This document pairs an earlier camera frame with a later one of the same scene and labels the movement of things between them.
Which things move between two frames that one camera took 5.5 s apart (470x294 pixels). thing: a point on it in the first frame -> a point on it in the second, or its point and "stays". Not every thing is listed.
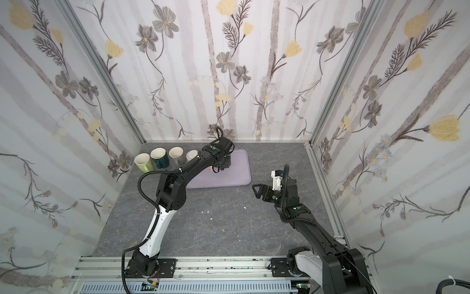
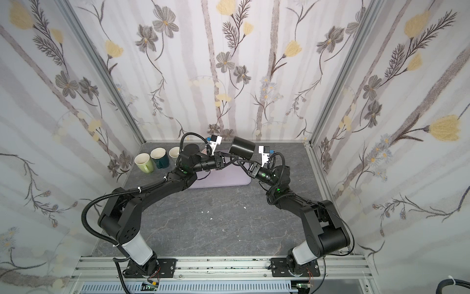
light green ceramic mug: x=144 y=162 stays
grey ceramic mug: x=175 y=154 stays
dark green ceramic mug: x=160 y=155 stays
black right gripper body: x=270 y=192 -> x=253 y=170
